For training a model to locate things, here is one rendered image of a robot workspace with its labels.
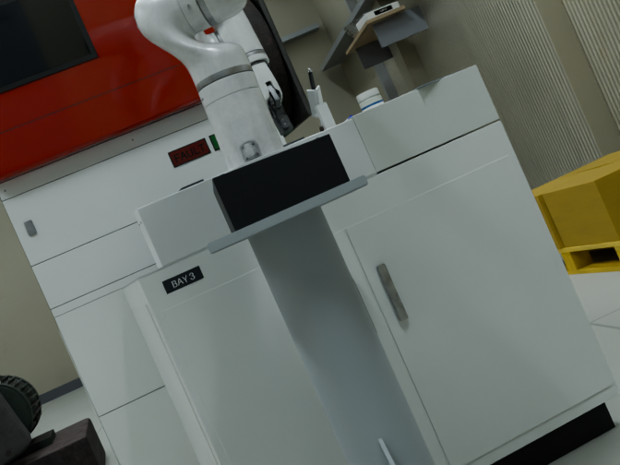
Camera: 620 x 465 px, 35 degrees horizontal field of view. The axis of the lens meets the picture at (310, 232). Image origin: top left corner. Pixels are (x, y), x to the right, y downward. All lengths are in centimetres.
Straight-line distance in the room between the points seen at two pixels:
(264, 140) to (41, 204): 105
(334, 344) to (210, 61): 60
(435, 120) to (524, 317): 52
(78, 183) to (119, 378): 56
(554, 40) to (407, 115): 400
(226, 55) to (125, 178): 96
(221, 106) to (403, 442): 74
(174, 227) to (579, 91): 440
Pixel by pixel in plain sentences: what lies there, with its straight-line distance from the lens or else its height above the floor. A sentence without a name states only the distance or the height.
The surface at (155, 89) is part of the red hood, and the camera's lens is 285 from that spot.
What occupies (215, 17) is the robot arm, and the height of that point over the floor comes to 123.
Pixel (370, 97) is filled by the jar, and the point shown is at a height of 104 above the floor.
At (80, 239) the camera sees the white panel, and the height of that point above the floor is 99.
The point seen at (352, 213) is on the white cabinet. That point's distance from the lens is 229.
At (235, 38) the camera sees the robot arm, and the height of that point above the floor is 125.
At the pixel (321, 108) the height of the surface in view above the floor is 104.
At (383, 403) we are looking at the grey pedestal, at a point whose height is 40.
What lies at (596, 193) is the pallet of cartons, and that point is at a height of 37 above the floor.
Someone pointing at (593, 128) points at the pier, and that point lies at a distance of 631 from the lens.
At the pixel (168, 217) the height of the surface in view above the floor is 92.
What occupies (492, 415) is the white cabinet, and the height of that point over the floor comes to 18.
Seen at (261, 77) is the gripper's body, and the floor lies 113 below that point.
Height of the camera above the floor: 79
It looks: 1 degrees down
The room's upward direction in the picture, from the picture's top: 24 degrees counter-clockwise
